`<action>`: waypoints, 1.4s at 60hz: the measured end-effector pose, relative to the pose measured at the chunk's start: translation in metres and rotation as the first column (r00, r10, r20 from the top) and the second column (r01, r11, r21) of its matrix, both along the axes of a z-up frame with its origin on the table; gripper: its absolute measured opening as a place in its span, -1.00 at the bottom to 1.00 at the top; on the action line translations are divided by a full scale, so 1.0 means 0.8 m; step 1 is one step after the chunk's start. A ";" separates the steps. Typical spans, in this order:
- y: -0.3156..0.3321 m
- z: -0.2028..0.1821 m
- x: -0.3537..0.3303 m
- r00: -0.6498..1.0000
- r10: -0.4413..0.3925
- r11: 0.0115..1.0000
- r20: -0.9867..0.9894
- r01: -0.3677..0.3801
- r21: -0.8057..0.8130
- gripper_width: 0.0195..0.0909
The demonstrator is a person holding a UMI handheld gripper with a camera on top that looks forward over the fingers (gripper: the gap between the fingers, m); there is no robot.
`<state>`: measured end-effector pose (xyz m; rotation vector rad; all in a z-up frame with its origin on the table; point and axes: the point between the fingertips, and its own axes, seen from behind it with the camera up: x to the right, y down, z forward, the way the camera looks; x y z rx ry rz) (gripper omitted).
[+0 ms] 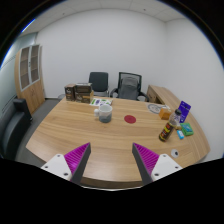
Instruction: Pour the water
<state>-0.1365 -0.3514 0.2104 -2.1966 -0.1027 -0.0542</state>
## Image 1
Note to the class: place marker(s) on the white and grey mug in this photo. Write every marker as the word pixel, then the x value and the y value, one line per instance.
pixel 105 113

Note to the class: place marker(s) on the grey backpack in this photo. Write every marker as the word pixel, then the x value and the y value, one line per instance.
pixel 128 87

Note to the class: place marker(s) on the black mesh office chair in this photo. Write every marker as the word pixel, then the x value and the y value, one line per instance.
pixel 140 85

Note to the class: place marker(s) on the white sticker sheet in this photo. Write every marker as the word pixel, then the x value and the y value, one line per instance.
pixel 101 101

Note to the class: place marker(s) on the purple package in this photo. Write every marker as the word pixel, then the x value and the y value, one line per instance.
pixel 184 110

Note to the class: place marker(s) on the tall dark brown box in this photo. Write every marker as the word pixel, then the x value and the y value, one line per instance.
pixel 70 92

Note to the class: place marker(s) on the black leather sofa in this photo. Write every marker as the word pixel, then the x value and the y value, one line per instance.
pixel 13 128

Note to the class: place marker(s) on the flat round red coaster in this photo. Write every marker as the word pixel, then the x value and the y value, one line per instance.
pixel 130 119

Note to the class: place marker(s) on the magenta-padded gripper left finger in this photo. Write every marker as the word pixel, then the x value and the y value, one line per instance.
pixel 77 159

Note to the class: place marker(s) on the clear bottle with black cap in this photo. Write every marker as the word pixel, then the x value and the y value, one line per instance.
pixel 166 131

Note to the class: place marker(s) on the wooden side desk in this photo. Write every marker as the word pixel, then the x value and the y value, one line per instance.
pixel 163 95

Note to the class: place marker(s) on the wooden cabinet with glass doors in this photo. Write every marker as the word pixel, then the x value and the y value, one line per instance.
pixel 31 85

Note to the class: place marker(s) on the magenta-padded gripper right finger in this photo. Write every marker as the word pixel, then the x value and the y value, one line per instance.
pixel 146 159

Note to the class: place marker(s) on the small blue pack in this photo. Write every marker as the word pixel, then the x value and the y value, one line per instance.
pixel 180 134

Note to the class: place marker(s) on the green packet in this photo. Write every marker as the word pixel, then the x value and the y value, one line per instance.
pixel 187 129

